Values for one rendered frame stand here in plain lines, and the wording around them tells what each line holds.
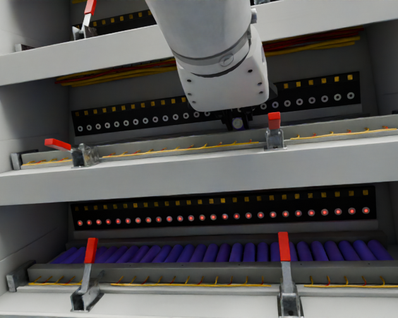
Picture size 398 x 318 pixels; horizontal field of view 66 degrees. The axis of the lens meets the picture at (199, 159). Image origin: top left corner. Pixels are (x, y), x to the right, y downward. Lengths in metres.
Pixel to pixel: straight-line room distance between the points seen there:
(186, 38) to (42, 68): 0.31
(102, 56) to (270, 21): 0.24
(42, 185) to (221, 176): 0.26
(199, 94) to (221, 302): 0.26
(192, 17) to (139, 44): 0.22
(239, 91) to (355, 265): 0.26
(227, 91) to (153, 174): 0.14
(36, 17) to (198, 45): 0.50
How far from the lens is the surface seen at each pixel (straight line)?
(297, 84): 0.56
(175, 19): 0.26
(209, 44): 0.27
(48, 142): 0.41
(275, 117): 0.32
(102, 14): 0.78
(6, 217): 0.58
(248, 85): 0.36
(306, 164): 0.37
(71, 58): 0.51
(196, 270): 0.46
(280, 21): 0.43
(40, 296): 0.54
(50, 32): 0.75
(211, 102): 0.38
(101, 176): 0.43
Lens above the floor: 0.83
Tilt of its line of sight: 8 degrees up
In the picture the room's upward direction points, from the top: 3 degrees counter-clockwise
